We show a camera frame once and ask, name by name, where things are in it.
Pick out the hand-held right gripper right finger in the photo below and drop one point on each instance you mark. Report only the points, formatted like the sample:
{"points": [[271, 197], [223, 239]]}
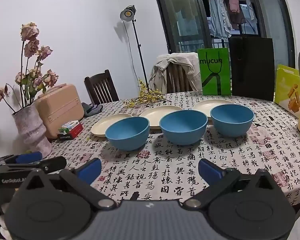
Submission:
{"points": [[210, 171]]}

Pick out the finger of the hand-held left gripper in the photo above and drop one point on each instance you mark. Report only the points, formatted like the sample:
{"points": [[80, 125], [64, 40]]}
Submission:
{"points": [[28, 157], [55, 163]]}

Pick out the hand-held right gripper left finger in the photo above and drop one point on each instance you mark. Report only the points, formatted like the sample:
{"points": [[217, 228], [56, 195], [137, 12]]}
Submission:
{"points": [[91, 170]]}

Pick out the cream plate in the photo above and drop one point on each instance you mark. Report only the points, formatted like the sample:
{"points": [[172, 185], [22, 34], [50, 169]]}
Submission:
{"points": [[202, 107], [155, 116], [100, 128]]}

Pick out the blue bowl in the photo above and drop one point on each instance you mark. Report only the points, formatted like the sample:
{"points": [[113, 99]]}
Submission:
{"points": [[231, 127], [182, 135], [127, 140]]}

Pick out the pink grey stone vase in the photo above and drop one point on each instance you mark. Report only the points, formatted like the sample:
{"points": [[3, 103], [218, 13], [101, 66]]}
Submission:
{"points": [[31, 130]]}

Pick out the green and white box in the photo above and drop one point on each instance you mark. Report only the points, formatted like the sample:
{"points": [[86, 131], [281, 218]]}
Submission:
{"points": [[63, 129]]}

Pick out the red and black box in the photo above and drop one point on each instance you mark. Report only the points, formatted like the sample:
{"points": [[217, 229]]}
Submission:
{"points": [[75, 131]]}

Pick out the white and blue box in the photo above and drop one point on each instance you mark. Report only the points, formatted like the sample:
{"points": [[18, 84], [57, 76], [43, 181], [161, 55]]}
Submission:
{"points": [[71, 124]]}

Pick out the small pink suitcase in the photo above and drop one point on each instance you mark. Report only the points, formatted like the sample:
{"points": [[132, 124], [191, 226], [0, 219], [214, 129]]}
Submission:
{"points": [[60, 110]]}

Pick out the grey and purple cloth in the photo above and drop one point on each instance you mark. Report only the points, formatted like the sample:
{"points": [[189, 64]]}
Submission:
{"points": [[92, 109]]}

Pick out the dark wooden chair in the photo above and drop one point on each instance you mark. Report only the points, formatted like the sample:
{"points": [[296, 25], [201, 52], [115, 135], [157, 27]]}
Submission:
{"points": [[100, 85]]}

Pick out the green paper bag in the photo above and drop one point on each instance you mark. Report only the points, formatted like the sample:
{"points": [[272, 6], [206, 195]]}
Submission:
{"points": [[225, 85]]}

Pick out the yellow flower branch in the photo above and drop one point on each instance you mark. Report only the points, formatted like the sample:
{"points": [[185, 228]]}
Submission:
{"points": [[146, 96]]}

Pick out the wooden chair under jacket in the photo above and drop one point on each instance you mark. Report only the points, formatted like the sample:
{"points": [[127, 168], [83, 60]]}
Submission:
{"points": [[176, 77]]}

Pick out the beige jacket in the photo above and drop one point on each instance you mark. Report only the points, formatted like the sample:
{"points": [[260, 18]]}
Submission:
{"points": [[162, 70]]}

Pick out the black paper bag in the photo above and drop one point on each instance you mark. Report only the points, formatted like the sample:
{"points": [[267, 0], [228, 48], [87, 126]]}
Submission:
{"points": [[252, 67]]}

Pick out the yellow-green gift box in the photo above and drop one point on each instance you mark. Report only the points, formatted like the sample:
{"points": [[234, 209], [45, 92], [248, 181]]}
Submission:
{"points": [[285, 85]]}

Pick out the dried pink rose bouquet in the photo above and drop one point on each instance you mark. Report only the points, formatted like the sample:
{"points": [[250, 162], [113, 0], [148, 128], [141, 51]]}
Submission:
{"points": [[29, 31]]}

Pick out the hanging light blue shirt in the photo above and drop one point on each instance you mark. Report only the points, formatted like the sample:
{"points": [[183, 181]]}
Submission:
{"points": [[218, 15]]}

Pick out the studio lamp on stand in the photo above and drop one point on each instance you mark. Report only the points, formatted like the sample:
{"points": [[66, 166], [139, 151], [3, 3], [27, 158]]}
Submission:
{"points": [[128, 13]]}

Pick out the black framed glass door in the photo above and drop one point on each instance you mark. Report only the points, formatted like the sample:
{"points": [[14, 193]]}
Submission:
{"points": [[182, 5]]}

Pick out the hanging white garment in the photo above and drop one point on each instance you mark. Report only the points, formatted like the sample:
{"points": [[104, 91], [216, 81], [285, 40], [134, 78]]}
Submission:
{"points": [[250, 7]]}

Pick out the hanging pink garment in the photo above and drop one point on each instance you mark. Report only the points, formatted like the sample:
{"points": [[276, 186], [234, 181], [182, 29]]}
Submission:
{"points": [[233, 1]]}

